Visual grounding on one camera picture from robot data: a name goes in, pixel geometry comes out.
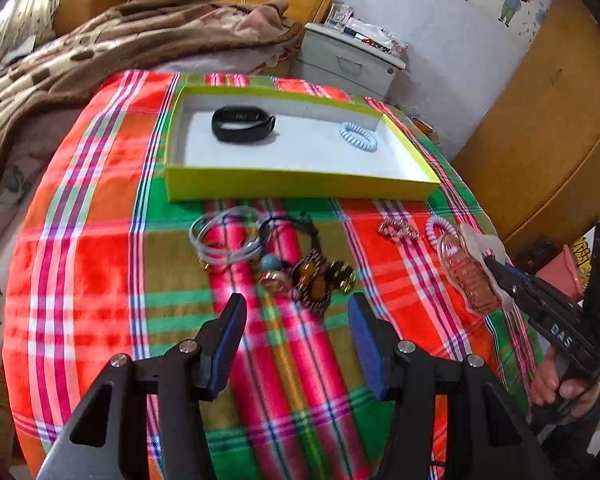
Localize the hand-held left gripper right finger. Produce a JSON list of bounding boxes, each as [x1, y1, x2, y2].
[[347, 292, 551, 480]]

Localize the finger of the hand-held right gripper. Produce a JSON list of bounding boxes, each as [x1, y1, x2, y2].
[[482, 255, 536, 291], [495, 280, 538, 323]]

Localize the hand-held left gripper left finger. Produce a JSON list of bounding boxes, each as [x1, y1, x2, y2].
[[35, 292, 248, 480]]

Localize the clear hair claw clip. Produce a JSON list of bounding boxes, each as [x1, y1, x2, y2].
[[437, 224, 506, 317]]

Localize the brown beaded hair clip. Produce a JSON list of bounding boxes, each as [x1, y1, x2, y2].
[[287, 255, 356, 316]]

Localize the purple spiral hair tie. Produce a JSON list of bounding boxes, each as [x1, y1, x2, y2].
[[425, 215, 458, 247]]

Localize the grey hair tie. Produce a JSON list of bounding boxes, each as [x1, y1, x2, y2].
[[189, 206, 266, 271]]

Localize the black cord hair tie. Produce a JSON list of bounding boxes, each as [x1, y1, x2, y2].
[[252, 212, 321, 273]]

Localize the yellow-green cardboard box tray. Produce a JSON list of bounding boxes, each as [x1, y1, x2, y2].
[[165, 72, 441, 203]]

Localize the person's right forearm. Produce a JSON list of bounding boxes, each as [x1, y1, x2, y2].
[[535, 405, 600, 480]]

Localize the person's right hand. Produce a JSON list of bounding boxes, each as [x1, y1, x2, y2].
[[530, 347, 600, 416]]

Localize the pink box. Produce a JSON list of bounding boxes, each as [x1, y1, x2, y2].
[[536, 245, 588, 297]]

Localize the plaid tablecloth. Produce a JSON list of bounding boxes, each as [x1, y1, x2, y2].
[[2, 70, 551, 480]]

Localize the large wooden wardrobe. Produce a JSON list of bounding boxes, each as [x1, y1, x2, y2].
[[452, 0, 600, 256]]

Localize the black smart band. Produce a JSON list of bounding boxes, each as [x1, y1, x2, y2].
[[211, 106, 277, 143]]

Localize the plastic packets pile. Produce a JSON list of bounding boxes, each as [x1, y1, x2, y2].
[[350, 20, 408, 57]]

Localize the grey nightstand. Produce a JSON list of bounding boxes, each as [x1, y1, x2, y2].
[[290, 22, 408, 101]]

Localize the brown patterned blanket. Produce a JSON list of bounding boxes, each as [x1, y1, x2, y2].
[[0, 0, 303, 211]]

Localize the clear glass container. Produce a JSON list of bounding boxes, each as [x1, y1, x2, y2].
[[325, 4, 356, 29]]

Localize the patterned curtain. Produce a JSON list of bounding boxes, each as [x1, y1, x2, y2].
[[0, 0, 63, 61]]

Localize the blue spiral hair tie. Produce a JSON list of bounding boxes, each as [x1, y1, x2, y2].
[[339, 121, 376, 151]]

